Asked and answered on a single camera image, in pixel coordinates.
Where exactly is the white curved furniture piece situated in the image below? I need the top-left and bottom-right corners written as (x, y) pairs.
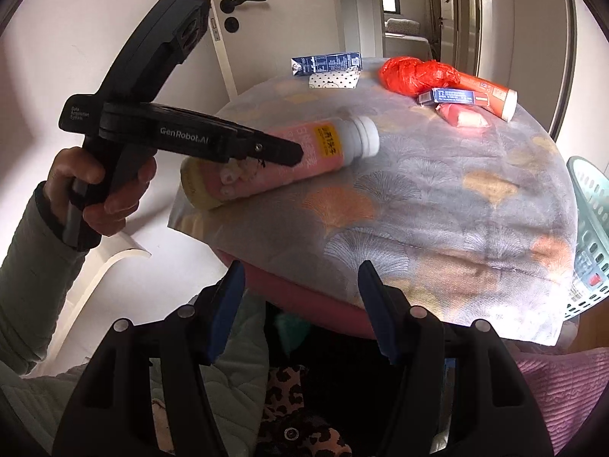
top-left (71, 232), bottom-right (151, 325)

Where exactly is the red plastic bag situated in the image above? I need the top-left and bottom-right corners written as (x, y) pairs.
top-left (379, 56), bottom-right (460, 97)

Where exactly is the blue milk carton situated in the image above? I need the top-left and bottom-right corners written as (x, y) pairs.
top-left (290, 52), bottom-right (363, 77)

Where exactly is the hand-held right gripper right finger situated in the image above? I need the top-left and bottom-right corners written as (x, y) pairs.
top-left (358, 261), bottom-right (555, 457)

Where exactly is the pink plastic packet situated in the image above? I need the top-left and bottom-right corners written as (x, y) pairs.
top-left (437, 102), bottom-right (491, 129)

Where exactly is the small blue box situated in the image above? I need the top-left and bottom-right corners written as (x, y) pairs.
top-left (419, 88), bottom-right (492, 107)

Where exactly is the light green plastic basket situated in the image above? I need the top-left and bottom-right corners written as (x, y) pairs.
top-left (561, 156), bottom-right (609, 323)

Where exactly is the person's left hand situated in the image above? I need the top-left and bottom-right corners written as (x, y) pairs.
top-left (44, 145), bottom-right (158, 238)

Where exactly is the teal cloth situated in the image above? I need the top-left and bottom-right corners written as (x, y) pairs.
top-left (277, 315), bottom-right (311, 354)

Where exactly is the leopard print cloth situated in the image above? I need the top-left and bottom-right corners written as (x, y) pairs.
top-left (259, 363), bottom-right (354, 457)

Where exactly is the white dotted packet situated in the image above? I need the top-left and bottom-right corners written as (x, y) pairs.
top-left (308, 70), bottom-right (360, 90)

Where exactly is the orange tube with white cap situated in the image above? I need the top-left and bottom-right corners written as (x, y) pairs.
top-left (454, 70), bottom-right (519, 123)

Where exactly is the white bed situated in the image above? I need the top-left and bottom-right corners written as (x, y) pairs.
top-left (384, 18), bottom-right (433, 59)

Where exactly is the light green quilted jacket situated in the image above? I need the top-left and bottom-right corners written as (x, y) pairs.
top-left (0, 290), bottom-right (270, 457)

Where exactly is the pink bottle with white cap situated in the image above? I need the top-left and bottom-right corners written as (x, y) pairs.
top-left (181, 115), bottom-right (380, 211)

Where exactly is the black door handle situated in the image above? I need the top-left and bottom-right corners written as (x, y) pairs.
top-left (220, 0), bottom-right (268, 13)

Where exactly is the pink quilted blanket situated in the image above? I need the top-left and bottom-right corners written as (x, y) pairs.
top-left (504, 338), bottom-right (609, 456)

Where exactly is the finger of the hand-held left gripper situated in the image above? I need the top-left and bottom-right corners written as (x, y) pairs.
top-left (216, 125), bottom-right (305, 168)

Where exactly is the grey patterned tablecloth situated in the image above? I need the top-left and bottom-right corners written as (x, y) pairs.
top-left (167, 57), bottom-right (579, 347)

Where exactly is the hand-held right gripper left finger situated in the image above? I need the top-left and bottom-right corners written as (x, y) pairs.
top-left (51, 261), bottom-right (260, 457)

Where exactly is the white door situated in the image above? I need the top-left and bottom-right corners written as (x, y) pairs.
top-left (194, 0), bottom-right (384, 102)

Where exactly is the person's left forearm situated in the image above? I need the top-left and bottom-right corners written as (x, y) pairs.
top-left (0, 182), bottom-right (103, 377)

